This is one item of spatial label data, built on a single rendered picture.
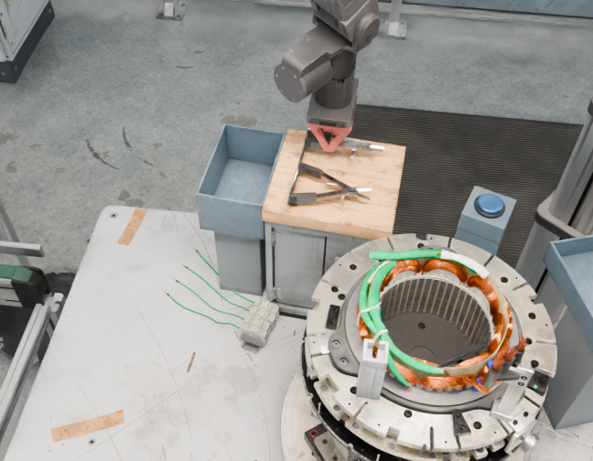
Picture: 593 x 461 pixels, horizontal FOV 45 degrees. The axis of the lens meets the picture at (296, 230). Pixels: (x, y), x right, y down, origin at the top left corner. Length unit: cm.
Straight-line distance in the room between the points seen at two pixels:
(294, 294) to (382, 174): 27
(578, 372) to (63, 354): 84
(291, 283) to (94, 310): 37
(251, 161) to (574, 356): 62
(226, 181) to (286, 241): 17
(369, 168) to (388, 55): 205
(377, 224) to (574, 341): 34
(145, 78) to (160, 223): 167
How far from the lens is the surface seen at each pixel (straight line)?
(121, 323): 134
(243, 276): 130
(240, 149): 126
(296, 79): 97
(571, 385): 119
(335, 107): 107
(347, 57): 102
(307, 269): 120
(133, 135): 283
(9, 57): 313
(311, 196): 107
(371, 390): 87
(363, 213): 109
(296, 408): 120
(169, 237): 144
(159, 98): 298
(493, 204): 117
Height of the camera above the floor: 189
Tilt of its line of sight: 50 degrees down
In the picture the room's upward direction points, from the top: 1 degrees clockwise
